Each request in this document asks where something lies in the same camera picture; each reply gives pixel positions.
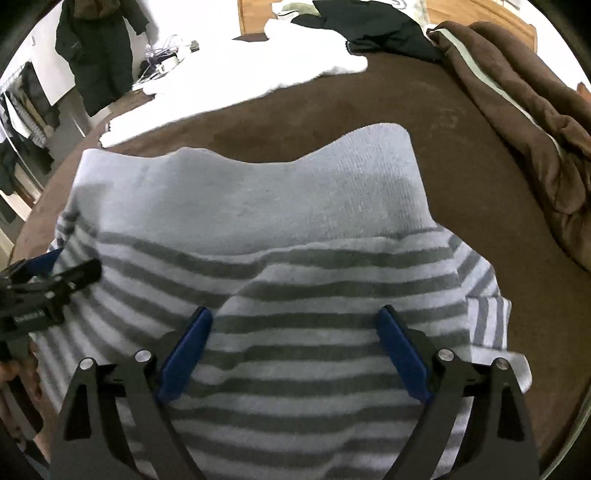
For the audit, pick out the dark hanging coat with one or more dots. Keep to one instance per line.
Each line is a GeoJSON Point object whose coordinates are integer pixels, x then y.
{"type": "Point", "coordinates": [92, 55]}

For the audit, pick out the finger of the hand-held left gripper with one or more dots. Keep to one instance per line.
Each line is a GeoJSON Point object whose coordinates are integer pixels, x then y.
{"type": "Point", "coordinates": [69, 277]}
{"type": "Point", "coordinates": [44, 261]}

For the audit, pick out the wooden headboard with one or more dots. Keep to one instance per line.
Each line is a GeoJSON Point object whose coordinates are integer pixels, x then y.
{"type": "Point", "coordinates": [466, 11]}

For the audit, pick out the grey striped sweater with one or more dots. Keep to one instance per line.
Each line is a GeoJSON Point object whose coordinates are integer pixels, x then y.
{"type": "Point", "coordinates": [286, 258]}

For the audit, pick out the white cloth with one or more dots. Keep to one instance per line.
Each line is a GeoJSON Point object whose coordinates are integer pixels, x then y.
{"type": "Point", "coordinates": [258, 64]}

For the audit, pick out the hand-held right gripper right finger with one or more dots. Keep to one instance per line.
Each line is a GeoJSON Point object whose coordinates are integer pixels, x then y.
{"type": "Point", "coordinates": [404, 355]}

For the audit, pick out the clothes rack with garments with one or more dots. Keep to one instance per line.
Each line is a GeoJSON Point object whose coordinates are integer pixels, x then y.
{"type": "Point", "coordinates": [23, 134]}

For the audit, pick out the brown fleece blanket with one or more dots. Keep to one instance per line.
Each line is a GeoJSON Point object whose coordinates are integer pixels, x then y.
{"type": "Point", "coordinates": [521, 92]}

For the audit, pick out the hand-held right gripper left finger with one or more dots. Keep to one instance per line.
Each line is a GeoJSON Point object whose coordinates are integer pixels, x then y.
{"type": "Point", "coordinates": [184, 355]}

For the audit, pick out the black garment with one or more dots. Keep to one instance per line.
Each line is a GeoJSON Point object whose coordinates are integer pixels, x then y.
{"type": "Point", "coordinates": [369, 27]}

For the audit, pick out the pale green cloth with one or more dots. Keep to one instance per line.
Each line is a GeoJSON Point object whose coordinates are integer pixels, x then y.
{"type": "Point", "coordinates": [298, 8]}

